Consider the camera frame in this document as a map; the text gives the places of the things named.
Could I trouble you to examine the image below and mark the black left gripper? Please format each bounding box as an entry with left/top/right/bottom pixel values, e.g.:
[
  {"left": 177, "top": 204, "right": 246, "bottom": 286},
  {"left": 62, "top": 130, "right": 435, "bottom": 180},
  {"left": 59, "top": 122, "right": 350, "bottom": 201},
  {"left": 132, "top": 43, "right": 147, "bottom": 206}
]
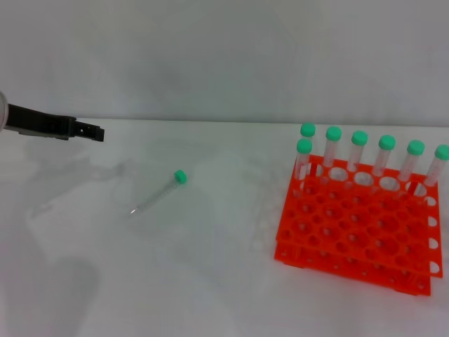
[{"left": 6, "top": 103, "right": 105, "bottom": 143}]

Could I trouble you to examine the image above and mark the clear test tube green cap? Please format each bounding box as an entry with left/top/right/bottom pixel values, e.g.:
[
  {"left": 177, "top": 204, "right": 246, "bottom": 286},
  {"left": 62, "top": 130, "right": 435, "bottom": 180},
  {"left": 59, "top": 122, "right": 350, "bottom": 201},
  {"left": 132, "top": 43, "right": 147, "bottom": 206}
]
[
  {"left": 300, "top": 122, "right": 316, "bottom": 176},
  {"left": 344, "top": 131, "right": 369, "bottom": 190},
  {"left": 293, "top": 138, "right": 314, "bottom": 200},
  {"left": 415, "top": 144, "right": 449, "bottom": 204},
  {"left": 368, "top": 135, "right": 396, "bottom": 196},
  {"left": 129, "top": 169, "right": 188, "bottom": 216},
  {"left": 319, "top": 126, "right": 343, "bottom": 186},
  {"left": 395, "top": 140, "right": 426, "bottom": 199}
]

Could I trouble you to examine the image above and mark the orange test tube rack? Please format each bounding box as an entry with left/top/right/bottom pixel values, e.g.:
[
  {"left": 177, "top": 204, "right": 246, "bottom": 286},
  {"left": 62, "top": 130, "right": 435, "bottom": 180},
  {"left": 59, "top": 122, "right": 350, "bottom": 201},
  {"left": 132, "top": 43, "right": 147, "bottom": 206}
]
[{"left": 273, "top": 154, "right": 444, "bottom": 298}]

